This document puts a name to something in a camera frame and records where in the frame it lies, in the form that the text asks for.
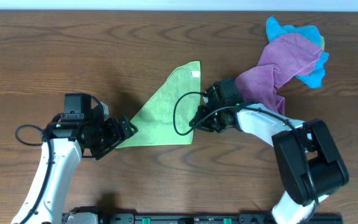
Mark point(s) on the purple microfiber cloth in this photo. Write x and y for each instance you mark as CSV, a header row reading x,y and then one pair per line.
x,y
286,56

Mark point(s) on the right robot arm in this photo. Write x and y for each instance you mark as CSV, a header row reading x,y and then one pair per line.
x,y
310,165

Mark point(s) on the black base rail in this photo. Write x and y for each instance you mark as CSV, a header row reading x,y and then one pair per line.
x,y
128,218

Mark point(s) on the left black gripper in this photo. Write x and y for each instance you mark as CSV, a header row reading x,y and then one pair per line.
x,y
117,133

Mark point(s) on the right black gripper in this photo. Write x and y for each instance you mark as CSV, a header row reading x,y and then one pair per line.
x,y
202,111

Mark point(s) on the green microfiber cloth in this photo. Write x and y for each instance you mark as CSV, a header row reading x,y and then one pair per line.
x,y
169,110

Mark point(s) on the blue microfiber cloth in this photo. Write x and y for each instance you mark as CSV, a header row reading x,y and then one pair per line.
x,y
274,29

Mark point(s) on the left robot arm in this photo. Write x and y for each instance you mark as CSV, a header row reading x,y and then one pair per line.
x,y
64,141

